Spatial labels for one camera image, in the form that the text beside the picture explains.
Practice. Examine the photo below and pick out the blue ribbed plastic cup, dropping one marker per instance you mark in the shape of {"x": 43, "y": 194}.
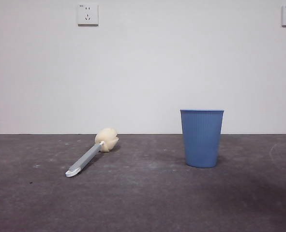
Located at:
{"x": 201, "y": 140}

